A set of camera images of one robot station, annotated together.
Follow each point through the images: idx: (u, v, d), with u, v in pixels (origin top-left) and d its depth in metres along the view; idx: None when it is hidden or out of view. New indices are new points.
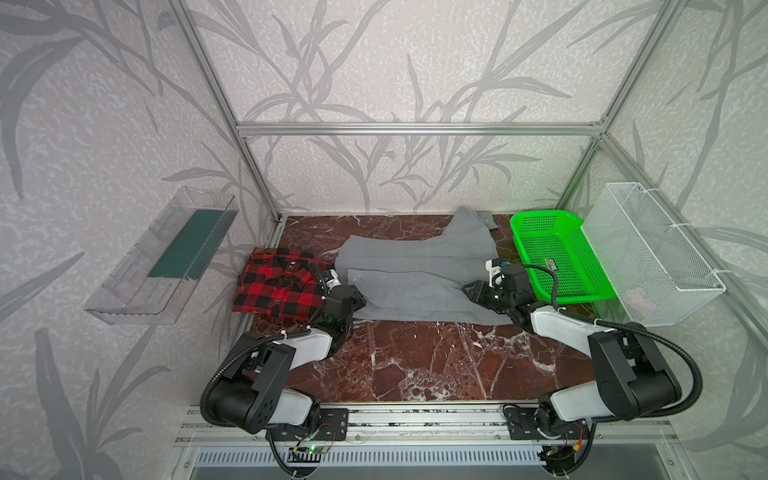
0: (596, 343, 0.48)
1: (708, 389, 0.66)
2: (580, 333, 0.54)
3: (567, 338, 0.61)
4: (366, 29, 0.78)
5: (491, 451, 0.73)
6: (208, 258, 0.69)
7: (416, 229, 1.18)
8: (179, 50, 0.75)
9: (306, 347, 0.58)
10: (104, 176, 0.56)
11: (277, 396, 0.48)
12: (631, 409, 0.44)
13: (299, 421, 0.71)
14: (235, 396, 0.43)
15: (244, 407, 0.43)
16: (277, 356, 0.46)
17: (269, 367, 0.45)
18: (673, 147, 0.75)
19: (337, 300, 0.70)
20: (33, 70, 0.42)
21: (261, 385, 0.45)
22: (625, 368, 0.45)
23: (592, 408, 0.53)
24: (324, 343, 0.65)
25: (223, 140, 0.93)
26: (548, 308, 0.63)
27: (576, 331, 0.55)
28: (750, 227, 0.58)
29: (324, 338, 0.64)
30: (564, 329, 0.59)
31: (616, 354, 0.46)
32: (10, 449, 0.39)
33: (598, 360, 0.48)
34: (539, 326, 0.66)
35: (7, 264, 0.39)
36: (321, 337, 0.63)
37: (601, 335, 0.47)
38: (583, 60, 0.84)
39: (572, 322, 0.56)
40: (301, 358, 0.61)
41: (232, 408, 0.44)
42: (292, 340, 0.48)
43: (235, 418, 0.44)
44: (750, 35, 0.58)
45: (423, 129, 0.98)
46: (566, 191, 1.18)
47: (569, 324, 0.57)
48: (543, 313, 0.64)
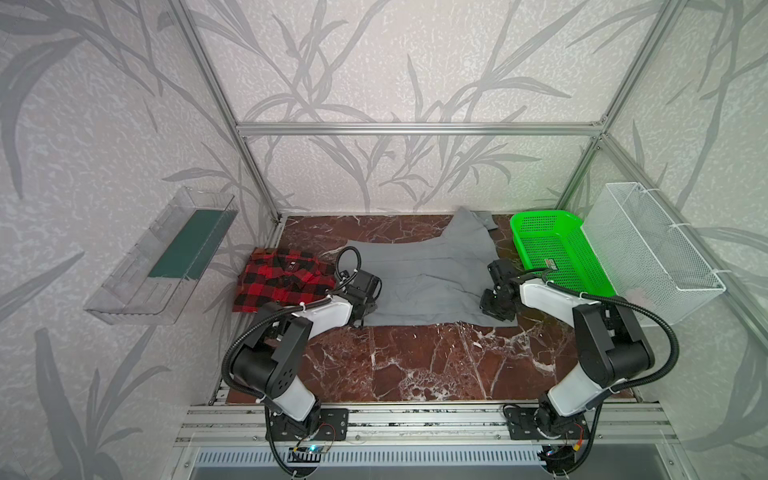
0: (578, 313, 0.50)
1: (708, 389, 0.66)
2: (566, 304, 0.56)
3: (554, 310, 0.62)
4: (366, 29, 0.78)
5: (491, 451, 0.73)
6: (208, 259, 0.69)
7: (416, 229, 1.18)
8: (179, 50, 0.75)
9: (326, 316, 0.59)
10: (104, 176, 0.56)
11: (295, 364, 0.50)
12: (605, 373, 0.49)
13: (299, 416, 0.70)
14: (258, 361, 0.46)
15: (266, 372, 0.46)
16: (298, 327, 0.48)
17: (291, 336, 0.47)
18: (673, 147, 0.75)
19: (369, 275, 0.77)
20: (33, 70, 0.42)
21: (283, 352, 0.46)
22: (604, 336, 0.48)
23: (583, 391, 0.59)
24: (344, 314, 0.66)
25: (223, 140, 0.93)
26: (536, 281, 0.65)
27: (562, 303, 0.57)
28: (751, 227, 0.58)
29: (344, 307, 0.65)
30: (549, 299, 0.62)
31: (596, 323, 0.49)
32: (10, 449, 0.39)
33: (579, 329, 0.51)
34: (527, 297, 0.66)
35: (7, 265, 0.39)
36: (342, 306, 0.65)
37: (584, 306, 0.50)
38: (583, 60, 0.84)
39: (558, 293, 0.58)
40: (321, 326, 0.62)
41: (255, 375, 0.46)
42: (311, 310, 0.52)
43: (257, 383, 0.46)
44: (750, 34, 0.58)
45: (423, 129, 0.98)
46: (566, 191, 1.18)
47: (557, 297, 0.59)
48: (529, 285, 0.67)
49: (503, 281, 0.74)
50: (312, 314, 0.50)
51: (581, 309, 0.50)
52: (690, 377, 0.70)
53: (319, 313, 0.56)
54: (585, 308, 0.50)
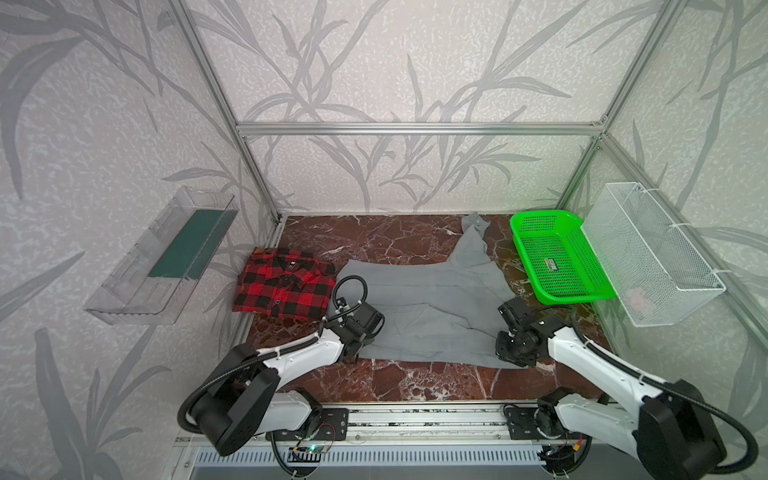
0: (649, 414, 0.42)
1: (709, 389, 0.66)
2: (616, 384, 0.48)
3: (596, 379, 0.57)
4: (366, 29, 0.78)
5: (491, 451, 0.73)
6: (207, 258, 0.69)
7: (416, 229, 1.18)
8: (179, 50, 0.75)
9: (305, 360, 0.54)
10: (104, 176, 0.56)
11: (256, 418, 0.46)
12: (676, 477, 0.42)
13: (295, 426, 0.75)
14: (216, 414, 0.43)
15: (221, 427, 0.42)
16: (261, 382, 0.43)
17: (252, 390, 0.43)
18: (673, 147, 0.75)
19: (370, 309, 0.71)
20: (33, 70, 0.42)
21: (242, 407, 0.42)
22: (681, 445, 0.42)
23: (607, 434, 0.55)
24: (333, 353, 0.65)
25: (223, 140, 0.93)
26: (571, 340, 0.56)
27: (612, 378, 0.49)
28: (751, 227, 0.58)
29: (334, 347, 0.61)
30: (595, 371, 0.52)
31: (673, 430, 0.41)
32: (10, 449, 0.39)
33: (645, 426, 0.43)
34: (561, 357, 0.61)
35: (7, 264, 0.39)
36: (331, 347, 0.60)
37: (653, 403, 0.42)
38: (583, 60, 0.84)
39: (608, 370, 0.49)
40: (303, 367, 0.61)
41: (209, 424, 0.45)
42: (288, 357, 0.49)
43: (210, 434, 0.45)
44: (751, 34, 0.58)
45: (423, 129, 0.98)
46: (566, 190, 1.17)
47: (607, 371, 0.50)
48: (566, 344, 0.57)
49: (522, 327, 0.65)
50: (288, 362, 0.49)
51: (652, 412, 0.41)
52: (691, 377, 0.69)
53: (297, 358, 0.51)
54: (656, 408, 0.41)
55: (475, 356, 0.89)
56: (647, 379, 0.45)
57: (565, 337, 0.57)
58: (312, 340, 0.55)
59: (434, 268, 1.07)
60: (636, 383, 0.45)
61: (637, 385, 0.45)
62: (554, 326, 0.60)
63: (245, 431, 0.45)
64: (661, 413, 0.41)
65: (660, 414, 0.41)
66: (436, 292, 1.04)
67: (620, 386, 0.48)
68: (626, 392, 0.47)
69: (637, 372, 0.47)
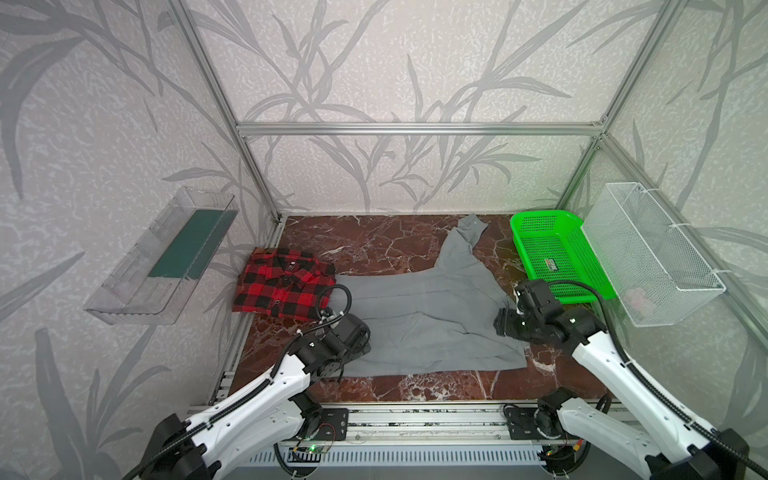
0: (691, 467, 0.39)
1: (709, 389, 0.66)
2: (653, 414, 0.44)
3: (627, 403, 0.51)
4: (366, 29, 0.78)
5: (491, 451, 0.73)
6: (207, 259, 0.69)
7: (416, 229, 1.18)
8: (179, 50, 0.75)
9: (259, 409, 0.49)
10: (104, 176, 0.56)
11: None
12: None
13: (293, 431, 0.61)
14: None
15: None
16: (186, 468, 0.39)
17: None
18: (673, 147, 0.75)
19: (353, 325, 0.64)
20: (33, 70, 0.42)
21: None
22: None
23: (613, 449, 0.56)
24: (296, 387, 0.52)
25: (223, 140, 0.93)
26: (602, 338, 0.51)
27: (651, 411, 0.44)
28: (751, 227, 0.58)
29: (298, 382, 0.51)
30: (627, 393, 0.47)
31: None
32: (10, 449, 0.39)
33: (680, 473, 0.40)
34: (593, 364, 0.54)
35: (7, 264, 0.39)
36: (293, 382, 0.54)
37: (698, 456, 0.38)
38: (583, 60, 0.84)
39: (646, 398, 0.44)
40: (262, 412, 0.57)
41: None
42: (228, 416, 0.44)
43: None
44: (751, 35, 0.58)
45: (423, 129, 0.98)
46: (566, 190, 1.17)
47: (647, 403, 0.44)
48: (604, 359, 0.49)
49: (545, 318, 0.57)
50: (229, 425, 0.44)
51: (697, 467, 0.38)
52: (691, 378, 0.69)
53: (238, 419, 0.46)
54: (701, 462, 0.38)
55: (475, 355, 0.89)
56: (698, 425, 0.41)
57: (600, 348, 0.50)
58: (266, 381, 0.50)
59: (434, 268, 1.07)
60: (682, 427, 0.41)
61: (684, 430, 0.41)
62: (587, 325, 0.53)
63: None
64: (705, 468, 0.38)
65: (707, 471, 0.39)
66: (436, 292, 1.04)
67: (659, 423, 0.43)
68: (667, 433, 0.42)
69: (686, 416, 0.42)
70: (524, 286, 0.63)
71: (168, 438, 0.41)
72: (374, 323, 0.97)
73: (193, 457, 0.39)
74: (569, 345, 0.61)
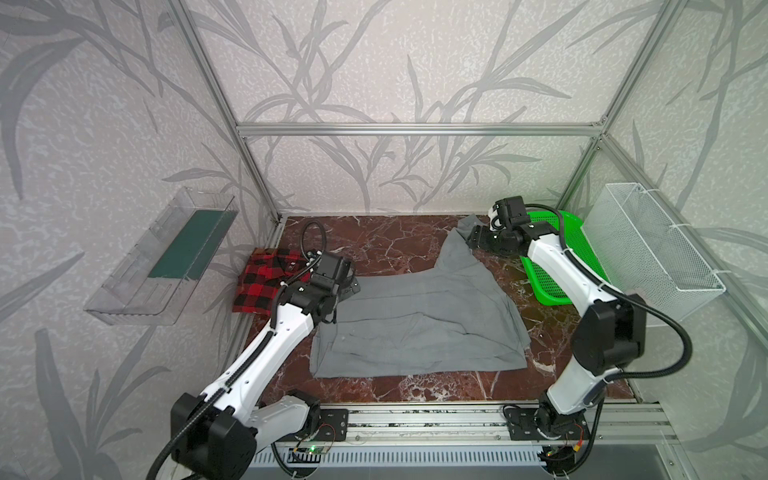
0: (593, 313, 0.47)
1: (710, 390, 0.65)
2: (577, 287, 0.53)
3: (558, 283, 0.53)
4: (366, 30, 0.78)
5: (490, 451, 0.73)
6: (208, 259, 0.69)
7: (416, 229, 1.18)
8: (179, 51, 0.75)
9: (270, 364, 0.47)
10: (104, 176, 0.56)
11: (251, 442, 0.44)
12: (596, 363, 0.51)
13: (297, 425, 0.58)
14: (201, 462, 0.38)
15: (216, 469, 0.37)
16: (220, 429, 0.38)
17: (211, 444, 0.41)
18: (673, 147, 0.75)
19: (335, 257, 0.60)
20: (33, 70, 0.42)
21: (215, 458, 0.41)
22: (611, 338, 0.49)
23: (579, 386, 0.60)
24: (301, 331, 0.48)
25: (223, 140, 0.93)
26: (552, 240, 0.59)
27: (575, 283, 0.53)
28: (750, 227, 0.58)
29: (302, 323, 0.52)
30: (562, 272, 0.56)
31: (610, 328, 0.48)
32: (10, 450, 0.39)
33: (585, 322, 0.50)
34: (537, 256, 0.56)
35: (7, 265, 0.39)
36: (297, 327, 0.51)
37: (600, 305, 0.47)
38: (583, 61, 0.84)
39: (574, 274, 0.53)
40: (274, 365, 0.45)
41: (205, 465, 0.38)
42: (243, 378, 0.42)
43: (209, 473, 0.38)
44: (750, 35, 0.58)
45: (423, 130, 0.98)
46: (566, 191, 1.18)
47: (572, 276, 0.54)
48: (547, 249, 0.59)
49: (511, 226, 0.67)
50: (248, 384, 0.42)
51: (598, 312, 0.47)
52: (691, 378, 0.69)
53: (255, 375, 0.43)
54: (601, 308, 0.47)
55: (475, 355, 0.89)
56: (607, 287, 0.50)
57: (544, 242, 0.60)
58: (267, 335, 0.47)
59: (434, 268, 1.07)
60: (594, 289, 0.50)
61: (596, 292, 0.49)
62: (542, 231, 0.61)
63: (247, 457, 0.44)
64: (604, 312, 0.47)
65: (604, 313, 0.47)
66: (436, 292, 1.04)
67: (577, 289, 0.53)
68: (583, 296, 0.51)
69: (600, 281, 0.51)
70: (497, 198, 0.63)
71: (190, 413, 0.39)
72: (375, 323, 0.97)
73: (223, 420, 0.38)
74: (524, 250, 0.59)
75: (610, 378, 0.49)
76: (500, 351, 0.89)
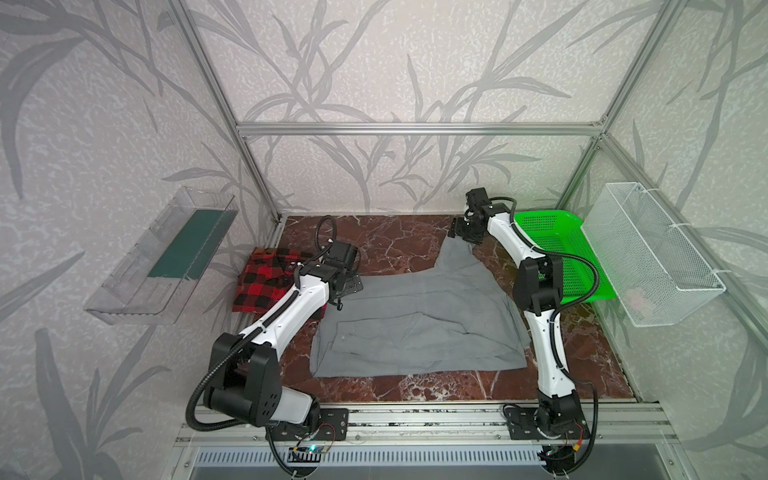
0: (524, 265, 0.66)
1: (709, 389, 0.66)
2: (516, 248, 0.72)
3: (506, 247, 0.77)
4: (366, 29, 0.78)
5: (490, 451, 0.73)
6: (208, 259, 0.69)
7: (416, 229, 1.18)
8: (179, 50, 0.75)
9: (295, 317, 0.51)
10: (104, 176, 0.56)
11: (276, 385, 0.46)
12: (528, 304, 0.69)
13: (299, 420, 0.71)
14: (235, 398, 0.44)
15: (246, 401, 0.43)
16: (259, 359, 0.42)
17: (253, 372, 0.43)
18: (673, 147, 0.75)
19: (345, 244, 0.69)
20: (33, 69, 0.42)
21: (254, 387, 0.43)
22: (535, 283, 0.66)
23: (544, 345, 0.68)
24: (319, 297, 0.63)
25: (223, 140, 0.93)
26: (504, 218, 0.76)
27: (515, 245, 0.72)
28: (751, 227, 0.58)
29: (320, 290, 0.58)
30: (508, 240, 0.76)
31: (535, 275, 0.66)
32: (10, 449, 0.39)
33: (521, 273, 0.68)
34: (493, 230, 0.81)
35: (7, 264, 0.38)
36: (318, 291, 0.58)
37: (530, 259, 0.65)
38: (583, 60, 0.84)
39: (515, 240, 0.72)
40: (296, 321, 0.52)
41: (235, 402, 0.44)
42: (275, 324, 0.47)
43: (237, 410, 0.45)
44: (750, 35, 0.58)
45: (423, 129, 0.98)
46: (566, 191, 1.18)
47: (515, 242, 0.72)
48: (501, 225, 0.77)
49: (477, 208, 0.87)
50: (278, 329, 0.46)
51: (527, 264, 0.65)
52: (691, 377, 0.69)
53: (286, 322, 0.49)
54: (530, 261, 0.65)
55: (475, 355, 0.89)
56: (536, 248, 0.67)
57: (499, 219, 0.78)
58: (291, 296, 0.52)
59: (434, 268, 1.07)
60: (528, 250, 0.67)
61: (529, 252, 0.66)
62: (499, 211, 0.78)
63: (273, 401, 0.46)
64: (531, 264, 0.65)
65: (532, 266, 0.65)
66: (436, 292, 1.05)
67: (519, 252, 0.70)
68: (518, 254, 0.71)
69: (532, 244, 0.68)
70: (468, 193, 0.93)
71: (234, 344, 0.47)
72: (375, 322, 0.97)
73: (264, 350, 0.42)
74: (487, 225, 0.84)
75: (551, 318, 0.68)
76: (500, 350, 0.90)
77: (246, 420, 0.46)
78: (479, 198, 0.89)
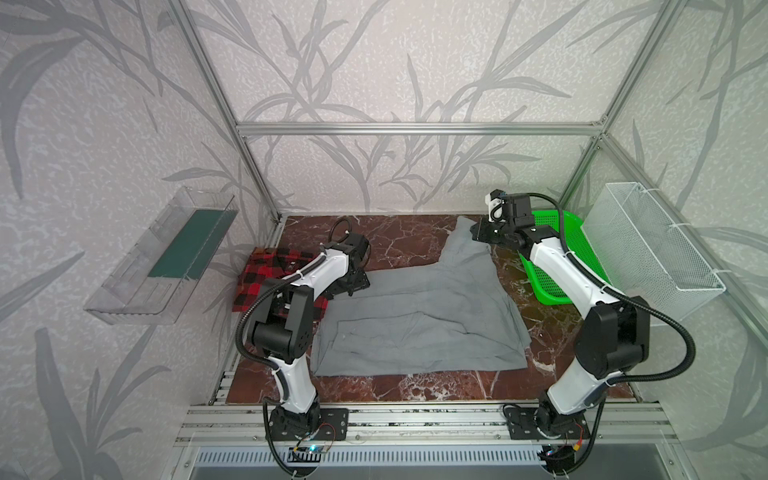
0: (595, 315, 0.47)
1: (709, 389, 0.66)
2: (580, 290, 0.52)
3: (559, 284, 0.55)
4: (366, 29, 0.78)
5: (490, 451, 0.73)
6: (208, 258, 0.69)
7: (416, 229, 1.18)
8: (179, 50, 0.75)
9: (324, 274, 0.60)
10: (104, 176, 0.56)
11: (310, 326, 0.54)
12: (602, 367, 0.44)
13: (303, 408, 0.66)
14: (275, 334, 0.51)
15: (285, 337, 0.50)
16: (299, 297, 0.51)
17: (293, 309, 0.50)
18: (673, 147, 0.75)
19: (358, 236, 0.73)
20: (33, 70, 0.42)
21: (292, 323, 0.51)
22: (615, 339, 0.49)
23: (579, 388, 0.60)
24: (341, 266, 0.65)
25: (223, 140, 0.93)
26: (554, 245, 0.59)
27: (576, 284, 0.53)
28: (751, 227, 0.58)
29: (341, 260, 0.67)
30: (565, 277, 0.56)
31: (613, 329, 0.48)
32: (10, 449, 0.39)
33: (588, 325, 0.49)
34: (539, 259, 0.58)
35: (7, 264, 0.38)
36: (341, 258, 0.67)
37: (603, 307, 0.47)
38: (583, 60, 0.84)
39: (577, 276, 0.53)
40: (324, 281, 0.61)
41: (274, 338, 0.51)
42: (310, 274, 0.54)
43: (277, 346, 0.54)
44: (751, 34, 0.58)
45: (423, 129, 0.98)
46: (566, 191, 1.18)
47: (573, 278, 0.54)
48: (550, 252, 0.59)
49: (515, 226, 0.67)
50: (313, 277, 0.54)
51: (601, 313, 0.47)
52: (691, 377, 0.69)
53: (318, 274, 0.57)
54: (603, 310, 0.47)
55: (475, 355, 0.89)
56: (609, 288, 0.50)
57: (550, 246, 0.59)
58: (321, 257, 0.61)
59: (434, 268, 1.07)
60: (596, 290, 0.50)
61: (597, 292, 0.49)
62: (545, 236, 0.61)
63: (308, 340, 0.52)
64: (607, 314, 0.47)
65: (607, 314, 0.47)
66: (436, 292, 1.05)
67: (581, 292, 0.52)
68: (584, 297, 0.51)
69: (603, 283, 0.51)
70: (508, 197, 0.71)
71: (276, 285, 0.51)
72: (375, 322, 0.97)
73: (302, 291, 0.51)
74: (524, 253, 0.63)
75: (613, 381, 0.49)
76: (500, 350, 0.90)
77: (284, 355, 0.54)
78: (521, 211, 0.69)
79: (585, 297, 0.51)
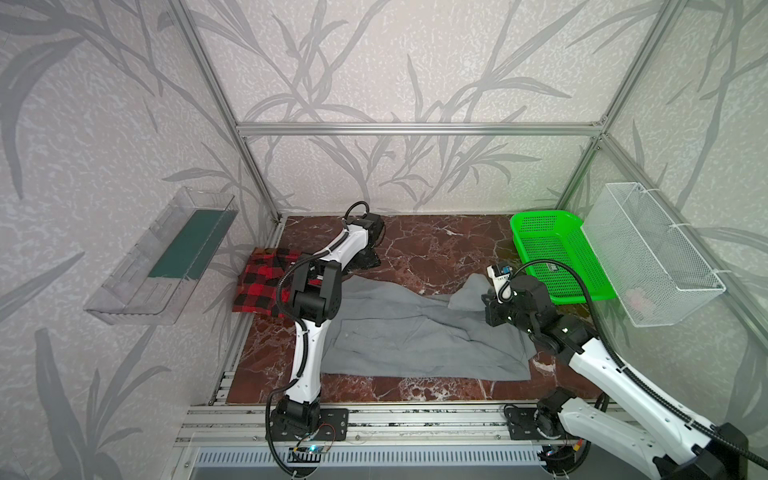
0: (698, 469, 0.39)
1: (709, 390, 0.66)
2: (659, 423, 0.44)
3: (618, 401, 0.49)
4: (366, 29, 0.78)
5: (491, 451, 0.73)
6: (208, 258, 0.69)
7: (416, 229, 1.18)
8: (179, 50, 0.75)
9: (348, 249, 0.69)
10: (104, 176, 0.56)
11: (340, 294, 0.65)
12: None
13: (307, 396, 0.66)
14: (311, 299, 0.62)
15: (319, 302, 0.61)
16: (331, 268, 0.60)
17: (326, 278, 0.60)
18: (673, 147, 0.75)
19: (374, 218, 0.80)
20: (33, 70, 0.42)
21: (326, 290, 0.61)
22: None
23: (612, 445, 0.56)
24: (362, 240, 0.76)
25: (223, 140, 0.93)
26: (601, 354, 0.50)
27: (651, 414, 0.45)
28: (751, 227, 0.58)
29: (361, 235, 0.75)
30: (628, 398, 0.48)
31: None
32: (10, 450, 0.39)
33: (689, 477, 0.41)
34: (587, 373, 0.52)
35: (7, 264, 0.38)
36: (361, 233, 0.75)
37: (702, 457, 0.39)
38: (583, 60, 0.84)
39: (648, 401, 0.45)
40: (347, 254, 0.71)
41: (311, 303, 0.62)
42: (336, 250, 0.63)
43: (313, 308, 0.64)
44: (750, 35, 0.58)
45: (423, 129, 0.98)
46: (566, 191, 1.18)
47: (645, 404, 0.45)
48: (598, 365, 0.51)
49: (540, 328, 0.57)
50: (338, 254, 0.61)
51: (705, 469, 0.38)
52: (691, 378, 0.69)
53: (344, 250, 0.66)
54: (706, 463, 0.38)
55: (476, 360, 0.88)
56: (698, 425, 0.42)
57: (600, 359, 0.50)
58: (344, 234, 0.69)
59: None
60: (683, 428, 0.41)
61: (685, 431, 0.41)
62: (580, 336, 0.53)
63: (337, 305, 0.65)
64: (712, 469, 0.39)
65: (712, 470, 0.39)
66: None
67: (661, 426, 0.44)
68: (670, 435, 0.43)
69: (688, 418, 0.42)
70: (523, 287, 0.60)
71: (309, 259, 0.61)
72: (375, 323, 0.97)
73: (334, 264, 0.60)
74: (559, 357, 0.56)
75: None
76: (502, 357, 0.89)
77: (319, 316, 0.62)
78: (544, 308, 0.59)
79: (670, 435, 0.43)
